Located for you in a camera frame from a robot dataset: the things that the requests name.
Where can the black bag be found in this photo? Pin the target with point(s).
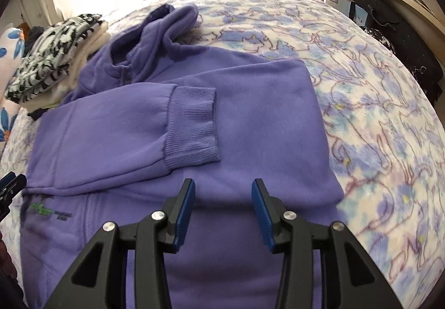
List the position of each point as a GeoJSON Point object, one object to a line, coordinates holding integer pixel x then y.
{"type": "Point", "coordinates": [393, 16]}

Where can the floral blue flower pillow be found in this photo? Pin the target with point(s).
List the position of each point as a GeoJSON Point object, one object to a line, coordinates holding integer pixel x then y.
{"type": "Point", "coordinates": [8, 62]}

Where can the dark clothes pile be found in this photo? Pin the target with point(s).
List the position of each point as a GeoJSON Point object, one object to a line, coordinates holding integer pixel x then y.
{"type": "Point", "coordinates": [33, 34]}

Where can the cream folded garment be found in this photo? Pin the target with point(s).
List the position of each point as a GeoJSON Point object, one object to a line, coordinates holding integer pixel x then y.
{"type": "Point", "coordinates": [87, 48]}

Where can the purple zip hoodie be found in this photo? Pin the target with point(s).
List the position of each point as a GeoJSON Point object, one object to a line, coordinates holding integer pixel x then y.
{"type": "Point", "coordinates": [243, 103]}

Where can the black white speckled garment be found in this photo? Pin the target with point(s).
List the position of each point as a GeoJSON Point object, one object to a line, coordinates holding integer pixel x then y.
{"type": "Point", "coordinates": [417, 62]}

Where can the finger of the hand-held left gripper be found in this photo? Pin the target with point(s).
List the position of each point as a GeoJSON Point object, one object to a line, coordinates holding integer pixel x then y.
{"type": "Point", "coordinates": [7, 178]}
{"type": "Point", "coordinates": [14, 187]}

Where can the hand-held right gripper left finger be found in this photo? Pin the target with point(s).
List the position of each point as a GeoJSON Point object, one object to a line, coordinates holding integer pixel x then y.
{"type": "Point", "coordinates": [184, 215]}

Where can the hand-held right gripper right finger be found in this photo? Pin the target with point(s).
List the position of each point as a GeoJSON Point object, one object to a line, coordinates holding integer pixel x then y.
{"type": "Point", "coordinates": [262, 215]}

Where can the white blue cardboard box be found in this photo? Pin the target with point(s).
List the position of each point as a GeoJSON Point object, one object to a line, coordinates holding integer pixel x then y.
{"type": "Point", "coordinates": [342, 4]}

